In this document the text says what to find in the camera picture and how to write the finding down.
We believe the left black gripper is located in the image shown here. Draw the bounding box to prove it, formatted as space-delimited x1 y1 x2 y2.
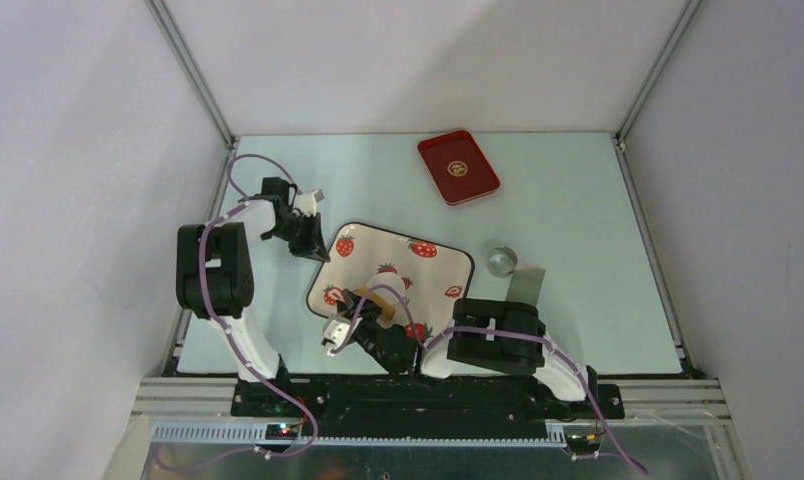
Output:
266 211 330 263

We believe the wooden dough roller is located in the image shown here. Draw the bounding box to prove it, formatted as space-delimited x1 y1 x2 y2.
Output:
372 298 397 327

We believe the strawberry print tray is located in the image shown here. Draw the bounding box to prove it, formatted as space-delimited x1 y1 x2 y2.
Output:
306 222 474 342

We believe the white dough piece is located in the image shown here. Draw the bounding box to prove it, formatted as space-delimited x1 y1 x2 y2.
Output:
365 272 406 310

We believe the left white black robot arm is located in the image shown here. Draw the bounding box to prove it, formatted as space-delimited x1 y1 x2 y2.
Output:
176 177 330 417

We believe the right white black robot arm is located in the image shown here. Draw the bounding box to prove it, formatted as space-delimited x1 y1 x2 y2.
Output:
322 284 600 418

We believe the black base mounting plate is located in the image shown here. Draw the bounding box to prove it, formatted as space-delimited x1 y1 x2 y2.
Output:
230 374 625 440

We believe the red lacquer tray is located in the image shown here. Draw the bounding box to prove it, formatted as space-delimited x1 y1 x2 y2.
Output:
417 130 501 206

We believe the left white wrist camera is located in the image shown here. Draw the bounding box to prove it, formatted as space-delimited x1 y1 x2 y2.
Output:
293 189 325 217

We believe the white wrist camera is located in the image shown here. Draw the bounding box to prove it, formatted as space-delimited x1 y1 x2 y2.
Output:
321 315 352 357
293 189 325 217

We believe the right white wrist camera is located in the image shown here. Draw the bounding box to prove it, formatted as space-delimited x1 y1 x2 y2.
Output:
321 315 352 357

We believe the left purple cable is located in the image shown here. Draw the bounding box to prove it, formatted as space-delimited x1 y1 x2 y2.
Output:
153 153 320 472

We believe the round metal cutter ring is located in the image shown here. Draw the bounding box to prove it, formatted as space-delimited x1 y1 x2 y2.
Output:
486 246 519 278

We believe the metal spatula red handle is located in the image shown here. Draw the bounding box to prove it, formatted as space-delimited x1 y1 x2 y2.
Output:
505 262 546 307

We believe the aluminium frame rail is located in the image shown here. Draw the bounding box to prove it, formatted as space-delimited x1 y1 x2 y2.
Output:
132 377 731 447

